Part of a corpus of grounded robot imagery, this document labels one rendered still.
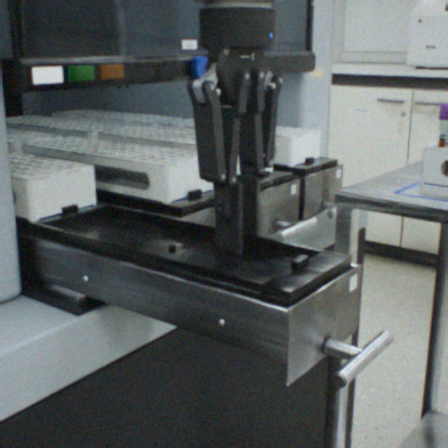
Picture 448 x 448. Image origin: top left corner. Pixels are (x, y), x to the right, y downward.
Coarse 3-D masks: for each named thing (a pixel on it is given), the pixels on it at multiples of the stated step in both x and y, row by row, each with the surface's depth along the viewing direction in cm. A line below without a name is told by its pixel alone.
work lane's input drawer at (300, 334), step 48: (48, 240) 68; (96, 240) 64; (144, 240) 69; (192, 240) 69; (96, 288) 64; (144, 288) 60; (192, 288) 56; (240, 288) 54; (288, 288) 52; (336, 288) 57; (240, 336) 54; (288, 336) 51; (336, 336) 58; (384, 336) 57; (288, 384) 52; (336, 384) 51
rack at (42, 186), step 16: (16, 160) 82; (32, 160) 81; (48, 160) 82; (16, 176) 72; (32, 176) 72; (48, 176) 72; (64, 176) 74; (80, 176) 76; (16, 192) 72; (32, 192) 71; (48, 192) 72; (64, 192) 74; (80, 192) 76; (16, 208) 73; (32, 208) 71; (48, 208) 73
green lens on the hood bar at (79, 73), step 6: (72, 66) 67; (78, 66) 68; (84, 66) 68; (90, 66) 69; (72, 72) 67; (78, 72) 68; (84, 72) 68; (90, 72) 69; (72, 78) 67; (78, 78) 68; (84, 78) 68; (90, 78) 69
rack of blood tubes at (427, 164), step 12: (432, 144) 83; (432, 156) 81; (444, 156) 80; (432, 168) 81; (420, 180) 83; (432, 180) 82; (444, 180) 81; (420, 192) 83; (432, 192) 82; (444, 192) 81
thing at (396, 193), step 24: (408, 168) 99; (336, 192) 84; (360, 192) 83; (384, 192) 83; (408, 192) 83; (336, 216) 85; (408, 216) 78; (432, 216) 76; (336, 240) 86; (432, 312) 125; (432, 336) 126; (336, 360) 91; (432, 360) 127; (432, 384) 128; (336, 408) 92; (432, 408) 130; (336, 432) 93; (432, 432) 122
